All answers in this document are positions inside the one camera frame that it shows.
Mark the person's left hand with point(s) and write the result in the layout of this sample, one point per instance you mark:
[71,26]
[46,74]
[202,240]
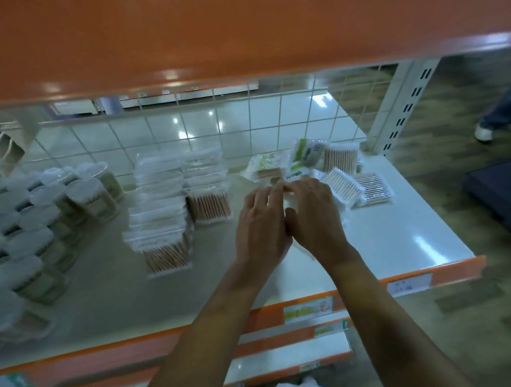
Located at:
[262,234]

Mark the person's right hand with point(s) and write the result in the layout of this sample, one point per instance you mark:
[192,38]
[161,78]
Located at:
[318,220]

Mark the green-label swab packet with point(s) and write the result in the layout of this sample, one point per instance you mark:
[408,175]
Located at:
[306,153]
[298,175]

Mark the white shelf orange rail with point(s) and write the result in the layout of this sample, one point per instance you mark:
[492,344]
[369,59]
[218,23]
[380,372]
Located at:
[386,232]

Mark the white shelf board orange rim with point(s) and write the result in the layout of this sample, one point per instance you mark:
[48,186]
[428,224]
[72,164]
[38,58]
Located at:
[273,346]
[204,35]
[289,359]

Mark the person's left forearm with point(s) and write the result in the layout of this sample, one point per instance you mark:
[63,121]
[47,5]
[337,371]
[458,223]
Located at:
[200,346]

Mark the person's right forearm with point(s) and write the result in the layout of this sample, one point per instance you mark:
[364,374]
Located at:
[401,344]

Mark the distant white orange shelf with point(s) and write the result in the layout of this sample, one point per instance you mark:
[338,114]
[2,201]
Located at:
[192,95]

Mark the narrow green price label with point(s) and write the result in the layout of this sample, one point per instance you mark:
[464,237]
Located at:
[331,327]

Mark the plain white price label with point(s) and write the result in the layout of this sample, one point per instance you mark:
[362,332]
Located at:
[409,284]

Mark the white slotted end post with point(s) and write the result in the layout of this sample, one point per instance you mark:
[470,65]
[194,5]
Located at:
[407,105]

